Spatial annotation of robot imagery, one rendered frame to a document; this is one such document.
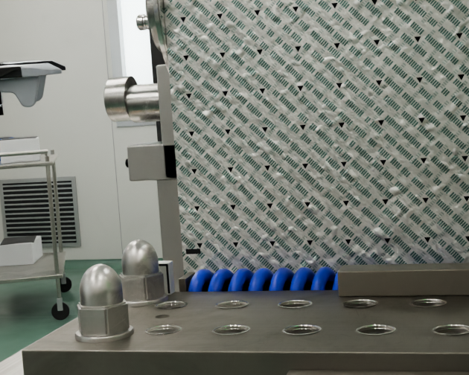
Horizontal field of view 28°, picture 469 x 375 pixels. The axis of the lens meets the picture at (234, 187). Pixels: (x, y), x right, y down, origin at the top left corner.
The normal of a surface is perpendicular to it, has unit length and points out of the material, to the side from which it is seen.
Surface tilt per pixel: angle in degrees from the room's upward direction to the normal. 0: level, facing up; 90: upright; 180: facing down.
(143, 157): 90
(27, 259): 90
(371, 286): 90
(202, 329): 0
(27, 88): 98
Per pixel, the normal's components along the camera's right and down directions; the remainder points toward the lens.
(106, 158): -0.25, 0.11
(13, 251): 0.02, 0.10
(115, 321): 0.70, 0.02
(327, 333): -0.07, -0.99
